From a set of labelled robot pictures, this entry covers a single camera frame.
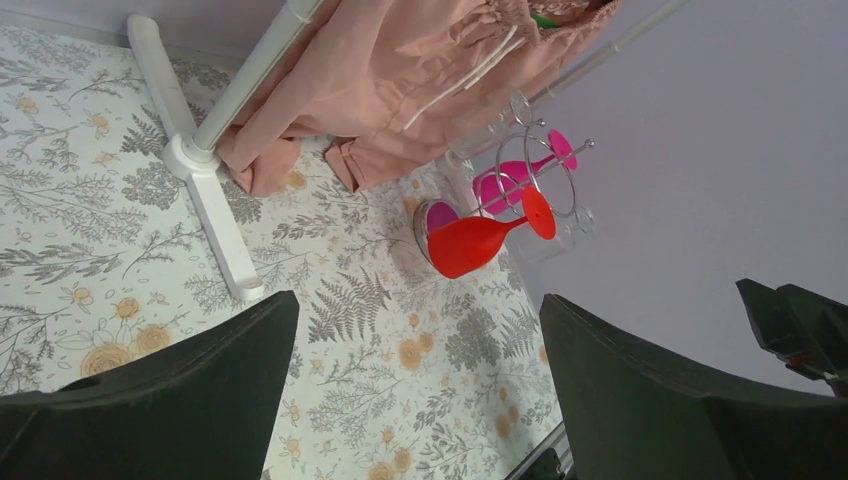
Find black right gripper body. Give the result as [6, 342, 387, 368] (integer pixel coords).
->
[736, 279, 847, 398]

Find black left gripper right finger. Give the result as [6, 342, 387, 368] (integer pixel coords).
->
[539, 294, 847, 479]

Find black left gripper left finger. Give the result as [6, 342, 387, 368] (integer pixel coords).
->
[1, 291, 300, 479]

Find chrome wine glass rack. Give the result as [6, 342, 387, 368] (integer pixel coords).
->
[412, 119, 596, 266]

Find pink wine glass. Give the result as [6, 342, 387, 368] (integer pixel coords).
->
[472, 129, 580, 215]

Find clear wine glass front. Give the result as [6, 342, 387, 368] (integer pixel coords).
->
[507, 206, 596, 264]

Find clear wine glass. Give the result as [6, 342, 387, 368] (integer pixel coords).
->
[507, 206, 596, 264]
[445, 89, 533, 162]

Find red wine glass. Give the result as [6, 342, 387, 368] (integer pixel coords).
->
[426, 187, 557, 279]

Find clear wine glass back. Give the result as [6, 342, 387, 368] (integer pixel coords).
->
[445, 89, 533, 162]

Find white clothes stand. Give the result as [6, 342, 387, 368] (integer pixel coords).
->
[127, 1, 680, 301]

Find pink shorts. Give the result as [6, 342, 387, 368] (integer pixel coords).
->
[216, 1, 619, 197]

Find green clothes hanger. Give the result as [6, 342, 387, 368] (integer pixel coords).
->
[530, 12, 560, 30]

